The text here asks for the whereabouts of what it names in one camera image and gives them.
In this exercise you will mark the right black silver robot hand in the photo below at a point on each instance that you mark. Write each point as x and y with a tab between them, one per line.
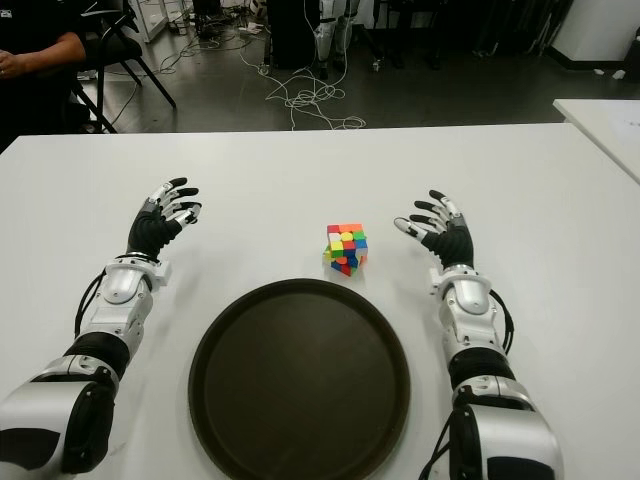
455	242

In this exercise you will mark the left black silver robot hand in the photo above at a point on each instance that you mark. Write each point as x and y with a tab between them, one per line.
150	230

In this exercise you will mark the multicoloured Rubik's cube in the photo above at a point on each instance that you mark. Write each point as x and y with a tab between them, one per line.
345	247

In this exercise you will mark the right silver black robot arm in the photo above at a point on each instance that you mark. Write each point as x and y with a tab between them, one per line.
470	310

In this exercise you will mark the left silver black robot arm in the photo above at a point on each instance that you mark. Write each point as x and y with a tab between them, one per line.
115	310

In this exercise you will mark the dark brown round plate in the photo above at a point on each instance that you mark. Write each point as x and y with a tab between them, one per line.
300	380

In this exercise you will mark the black folding chair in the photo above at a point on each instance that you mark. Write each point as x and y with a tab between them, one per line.
120	47

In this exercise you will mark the white side table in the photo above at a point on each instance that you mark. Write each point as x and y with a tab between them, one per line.
605	130

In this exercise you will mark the white glass display cabinet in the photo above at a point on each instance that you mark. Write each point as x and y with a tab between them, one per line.
155	17

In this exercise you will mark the seated person in black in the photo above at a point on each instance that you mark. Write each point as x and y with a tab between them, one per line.
30	30

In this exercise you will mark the small white floor object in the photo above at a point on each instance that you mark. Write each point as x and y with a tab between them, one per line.
619	74

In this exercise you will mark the tall black cabinet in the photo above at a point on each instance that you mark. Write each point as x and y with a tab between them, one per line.
292	35

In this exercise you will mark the standing silver humanoid robot legs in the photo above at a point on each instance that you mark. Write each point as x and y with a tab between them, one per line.
325	35

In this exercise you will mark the white cabinet with black base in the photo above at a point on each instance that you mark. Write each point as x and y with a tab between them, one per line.
595	25

